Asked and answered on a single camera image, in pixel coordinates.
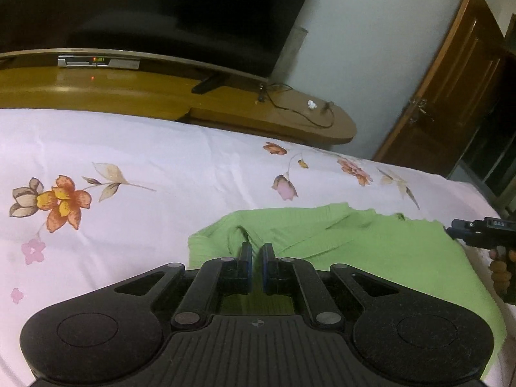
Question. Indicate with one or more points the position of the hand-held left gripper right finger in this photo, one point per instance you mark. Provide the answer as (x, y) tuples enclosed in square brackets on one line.
[(266, 268)]

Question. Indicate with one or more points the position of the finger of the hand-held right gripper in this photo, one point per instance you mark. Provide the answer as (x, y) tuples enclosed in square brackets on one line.
[(461, 234), (463, 223)]

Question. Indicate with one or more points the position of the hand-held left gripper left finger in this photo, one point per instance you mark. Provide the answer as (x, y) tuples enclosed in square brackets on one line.
[(249, 268)]

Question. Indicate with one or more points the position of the green knit sweater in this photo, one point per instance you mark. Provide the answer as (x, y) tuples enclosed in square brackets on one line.
[(363, 258)]

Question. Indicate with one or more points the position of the pink floral bed sheet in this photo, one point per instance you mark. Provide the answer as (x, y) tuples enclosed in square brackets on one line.
[(141, 225)]

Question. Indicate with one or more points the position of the brown wooden door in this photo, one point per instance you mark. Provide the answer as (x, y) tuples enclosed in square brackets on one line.
[(451, 88)]

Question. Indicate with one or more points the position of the small white crumpled paper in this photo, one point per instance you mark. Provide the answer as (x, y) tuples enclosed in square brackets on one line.
[(311, 104)]

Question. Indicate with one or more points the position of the clear glass vase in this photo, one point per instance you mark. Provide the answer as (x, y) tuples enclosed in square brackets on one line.
[(292, 56)]

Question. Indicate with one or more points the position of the wooden television stand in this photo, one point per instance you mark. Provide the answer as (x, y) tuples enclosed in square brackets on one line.
[(121, 94)]

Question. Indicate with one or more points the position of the silver set-top box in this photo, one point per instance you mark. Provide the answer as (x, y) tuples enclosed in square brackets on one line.
[(98, 63)]

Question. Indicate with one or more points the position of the black curved television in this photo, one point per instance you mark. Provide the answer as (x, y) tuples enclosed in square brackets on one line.
[(161, 8)]

